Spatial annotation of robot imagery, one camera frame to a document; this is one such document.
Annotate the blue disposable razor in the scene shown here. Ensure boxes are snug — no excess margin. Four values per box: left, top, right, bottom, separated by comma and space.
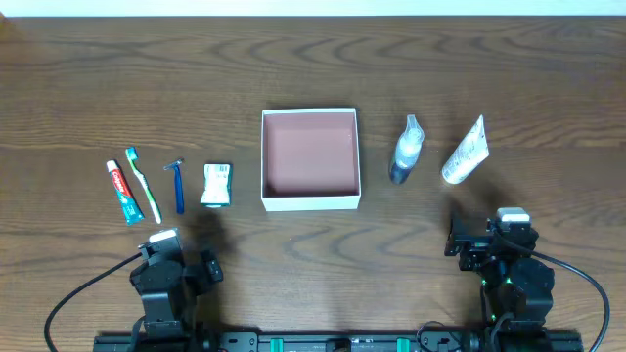
163, 158, 185, 214

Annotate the red and teal toothpaste tube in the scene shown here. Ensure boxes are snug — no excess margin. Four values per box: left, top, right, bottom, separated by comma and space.
106, 159, 144, 226

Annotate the white cosmetic tube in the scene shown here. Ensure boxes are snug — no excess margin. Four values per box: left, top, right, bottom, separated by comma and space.
441, 115, 489, 185

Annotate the white and green sachet packet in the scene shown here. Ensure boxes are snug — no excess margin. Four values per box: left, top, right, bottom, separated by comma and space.
200, 163, 232, 208

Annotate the clear spray bottle dark liquid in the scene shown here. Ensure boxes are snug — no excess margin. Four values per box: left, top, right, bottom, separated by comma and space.
388, 114, 425, 185

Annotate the green and white toothbrush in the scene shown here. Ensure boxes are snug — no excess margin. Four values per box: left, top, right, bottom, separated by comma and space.
125, 147, 162, 224

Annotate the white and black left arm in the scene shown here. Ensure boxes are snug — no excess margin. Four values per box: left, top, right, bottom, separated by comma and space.
130, 237, 223, 340

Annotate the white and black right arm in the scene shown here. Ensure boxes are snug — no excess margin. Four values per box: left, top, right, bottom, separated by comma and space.
444, 207, 555, 331

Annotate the white box with pink interior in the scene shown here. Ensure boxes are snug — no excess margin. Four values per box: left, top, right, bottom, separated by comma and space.
261, 108, 361, 212

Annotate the black mounting rail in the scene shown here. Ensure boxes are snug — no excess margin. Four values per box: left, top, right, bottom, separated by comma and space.
93, 329, 584, 352

